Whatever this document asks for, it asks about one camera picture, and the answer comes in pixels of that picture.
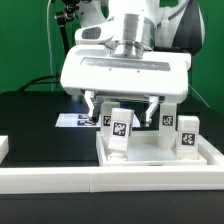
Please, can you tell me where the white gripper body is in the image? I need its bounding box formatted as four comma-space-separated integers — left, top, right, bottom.
61, 45, 191, 103

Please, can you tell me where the white sheet with fiducial markers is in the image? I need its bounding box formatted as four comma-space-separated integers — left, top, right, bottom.
54, 113, 142, 129

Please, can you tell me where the grey cable on backdrop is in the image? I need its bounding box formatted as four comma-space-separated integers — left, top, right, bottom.
46, 0, 56, 92

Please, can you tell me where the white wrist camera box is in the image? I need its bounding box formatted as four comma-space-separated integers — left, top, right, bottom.
75, 22, 115, 45

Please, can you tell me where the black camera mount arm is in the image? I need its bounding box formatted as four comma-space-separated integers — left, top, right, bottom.
55, 0, 80, 54

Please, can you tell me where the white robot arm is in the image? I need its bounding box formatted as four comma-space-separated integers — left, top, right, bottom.
60, 0, 205, 122

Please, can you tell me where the black cable on table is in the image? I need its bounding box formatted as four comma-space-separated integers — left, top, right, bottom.
17, 74, 64, 92

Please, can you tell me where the white U-shaped fence wall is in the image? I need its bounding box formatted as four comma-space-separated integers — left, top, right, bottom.
0, 135, 224, 194

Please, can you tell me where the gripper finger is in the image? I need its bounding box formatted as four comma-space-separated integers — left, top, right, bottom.
84, 90, 100, 122
140, 96, 159, 127

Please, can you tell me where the white square tabletop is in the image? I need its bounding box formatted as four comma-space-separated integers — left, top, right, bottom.
96, 131, 207, 166

